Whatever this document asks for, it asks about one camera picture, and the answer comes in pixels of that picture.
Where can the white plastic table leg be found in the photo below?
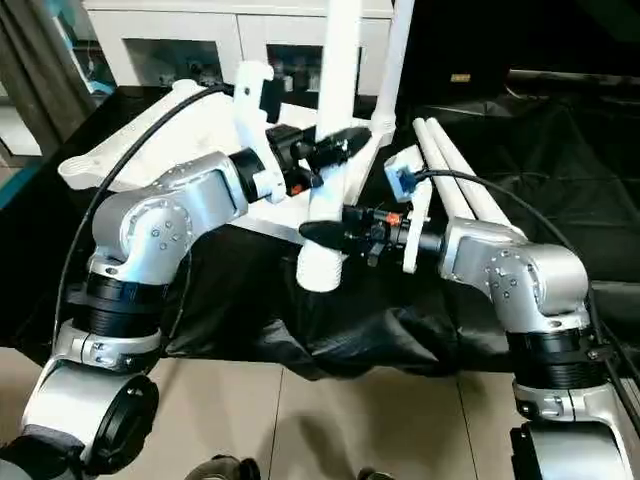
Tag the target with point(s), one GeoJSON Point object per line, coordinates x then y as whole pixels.
{"type": "Point", "coordinates": [340, 60]}
{"type": "Point", "coordinates": [395, 60]}
{"type": "Point", "coordinates": [470, 180]}
{"type": "Point", "coordinates": [440, 165]}

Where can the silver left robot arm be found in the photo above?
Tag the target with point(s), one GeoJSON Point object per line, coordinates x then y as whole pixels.
{"type": "Point", "coordinates": [150, 230]}

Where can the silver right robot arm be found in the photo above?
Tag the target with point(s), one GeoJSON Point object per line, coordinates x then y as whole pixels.
{"type": "Point", "coordinates": [520, 270]}

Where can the black table mat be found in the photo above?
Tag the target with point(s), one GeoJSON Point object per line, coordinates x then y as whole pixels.
{"type": "Point", "coordinates": [300, 320]}

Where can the white display cabinet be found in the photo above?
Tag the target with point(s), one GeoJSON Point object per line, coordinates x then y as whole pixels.
{"type": "Point", "coordinates": [200, 25]}

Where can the black cabinet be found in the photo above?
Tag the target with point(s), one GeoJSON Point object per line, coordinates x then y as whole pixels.
{"type": "Point", "coordinates": [520, 40]}

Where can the black right robot foot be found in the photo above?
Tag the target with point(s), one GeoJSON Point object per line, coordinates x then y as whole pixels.
{"type": "Point", "coordinates": [378, 474]}

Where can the black robot foot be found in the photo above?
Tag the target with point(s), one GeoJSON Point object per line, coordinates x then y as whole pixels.
{"type": "Point", "coordinates": [222, 470]}
{"type": "Point", "coordinates": [378, 474]}

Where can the black left robot foot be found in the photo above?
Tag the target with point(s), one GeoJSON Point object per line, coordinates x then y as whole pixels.
{"type": "Point", "coordinates": [222, 470]}

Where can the blue floor mat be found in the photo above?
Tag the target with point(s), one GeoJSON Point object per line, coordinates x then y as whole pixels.
{"type": "Point", "coordinates": [10, 185]}

